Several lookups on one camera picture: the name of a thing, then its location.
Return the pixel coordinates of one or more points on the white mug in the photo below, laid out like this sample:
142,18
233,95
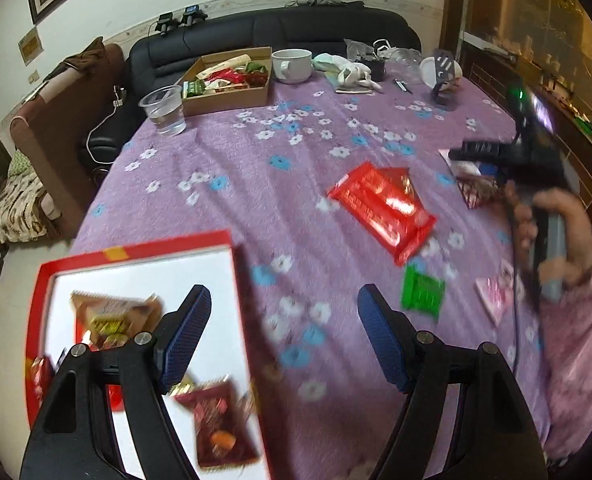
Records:
291,67

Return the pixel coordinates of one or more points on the black device on sofa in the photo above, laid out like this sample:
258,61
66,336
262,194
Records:
194,16
165,24

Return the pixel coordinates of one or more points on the leaf patterned blanket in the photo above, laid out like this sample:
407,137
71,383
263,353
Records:
15,215

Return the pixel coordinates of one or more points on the person's right forearm pink sleeve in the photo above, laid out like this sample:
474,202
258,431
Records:
581,360

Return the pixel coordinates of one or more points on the green snack packet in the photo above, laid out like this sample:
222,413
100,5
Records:
423,292

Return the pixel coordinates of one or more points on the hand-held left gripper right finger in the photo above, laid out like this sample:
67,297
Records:
383,340

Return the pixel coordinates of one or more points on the red striped candy packet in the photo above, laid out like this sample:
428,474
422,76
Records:
476,192

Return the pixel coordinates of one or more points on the clear plastic cup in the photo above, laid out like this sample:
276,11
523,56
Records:
164,115

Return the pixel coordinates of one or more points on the cardboard box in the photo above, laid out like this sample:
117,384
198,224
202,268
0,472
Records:
225,102

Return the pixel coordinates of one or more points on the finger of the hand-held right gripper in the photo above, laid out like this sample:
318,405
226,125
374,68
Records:
481,151

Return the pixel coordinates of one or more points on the clear plastic container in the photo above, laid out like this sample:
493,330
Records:
406,62

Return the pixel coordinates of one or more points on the wooden display cabinet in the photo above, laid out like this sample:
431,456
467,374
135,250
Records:
541,25

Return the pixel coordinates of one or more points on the brown snack packet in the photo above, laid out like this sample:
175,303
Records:
110,317

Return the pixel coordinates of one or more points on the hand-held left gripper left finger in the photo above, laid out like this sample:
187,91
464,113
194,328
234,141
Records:
183,340

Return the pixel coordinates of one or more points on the wall outlet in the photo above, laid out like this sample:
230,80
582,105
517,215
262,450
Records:
34,77

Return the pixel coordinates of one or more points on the person's right hand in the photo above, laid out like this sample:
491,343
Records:
578,240

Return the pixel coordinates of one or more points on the red box with white inside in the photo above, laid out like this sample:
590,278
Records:
195,270

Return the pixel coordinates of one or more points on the yellow wall plaque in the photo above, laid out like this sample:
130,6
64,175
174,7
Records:
30,46

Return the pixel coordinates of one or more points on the brown cloth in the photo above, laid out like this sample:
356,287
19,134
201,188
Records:
83,57

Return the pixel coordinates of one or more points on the pile of assorted wrapped snacks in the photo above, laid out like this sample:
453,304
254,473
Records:
225,75

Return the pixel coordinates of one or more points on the gold candy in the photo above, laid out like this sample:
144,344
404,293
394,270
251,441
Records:
183,386

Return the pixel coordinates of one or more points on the brown armchair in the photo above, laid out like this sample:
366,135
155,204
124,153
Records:
50,140

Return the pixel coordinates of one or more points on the dark snack packet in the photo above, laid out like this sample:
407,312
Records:
220,425

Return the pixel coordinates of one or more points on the green patterned pillow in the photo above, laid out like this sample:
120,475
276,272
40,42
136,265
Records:
18,165

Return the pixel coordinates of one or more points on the black leather sofa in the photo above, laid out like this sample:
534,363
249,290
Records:
276,30

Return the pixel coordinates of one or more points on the black cup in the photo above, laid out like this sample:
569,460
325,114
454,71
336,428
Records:
375,69

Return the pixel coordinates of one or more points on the purple floral blanket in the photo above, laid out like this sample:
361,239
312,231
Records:
256,185

